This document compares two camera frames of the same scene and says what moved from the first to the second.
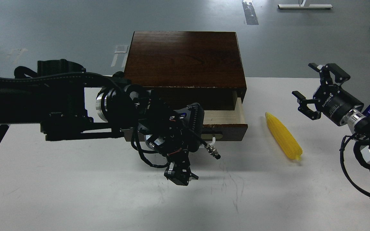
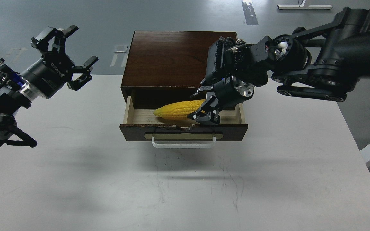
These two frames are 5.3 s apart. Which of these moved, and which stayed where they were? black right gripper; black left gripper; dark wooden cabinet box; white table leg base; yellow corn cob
Moved: black right gripper; black left gripper; yellow corn cob
Stayed: dark wooden cabinet box; white table leg base
